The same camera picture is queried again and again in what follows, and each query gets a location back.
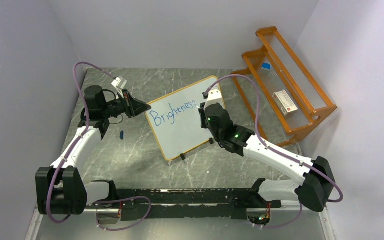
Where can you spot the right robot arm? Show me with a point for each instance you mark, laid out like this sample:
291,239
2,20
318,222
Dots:
311,181

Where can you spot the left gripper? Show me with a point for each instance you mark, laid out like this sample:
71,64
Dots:
129,107

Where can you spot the aluminium rail frame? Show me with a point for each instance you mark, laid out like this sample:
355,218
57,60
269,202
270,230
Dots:
287,223

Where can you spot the orange wooden rack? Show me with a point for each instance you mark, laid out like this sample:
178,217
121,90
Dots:
290,74

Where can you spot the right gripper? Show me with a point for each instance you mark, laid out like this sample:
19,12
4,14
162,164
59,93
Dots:
202,115

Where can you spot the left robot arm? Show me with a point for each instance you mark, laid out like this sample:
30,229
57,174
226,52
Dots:
60,189

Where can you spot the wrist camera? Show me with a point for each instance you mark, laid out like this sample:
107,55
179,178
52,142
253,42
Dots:
214,96
119,84

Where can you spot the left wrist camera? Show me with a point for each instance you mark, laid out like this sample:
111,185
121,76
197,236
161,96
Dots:
119,84

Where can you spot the blue white small object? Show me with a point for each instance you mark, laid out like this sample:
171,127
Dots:
266,66

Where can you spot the yellow framed whiteboard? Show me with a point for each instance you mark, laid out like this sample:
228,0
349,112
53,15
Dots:
175,119

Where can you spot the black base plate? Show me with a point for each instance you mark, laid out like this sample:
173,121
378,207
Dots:
233,203

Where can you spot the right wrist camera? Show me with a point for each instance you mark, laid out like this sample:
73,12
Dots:
214,96

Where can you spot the white red box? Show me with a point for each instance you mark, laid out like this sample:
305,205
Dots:
284,102

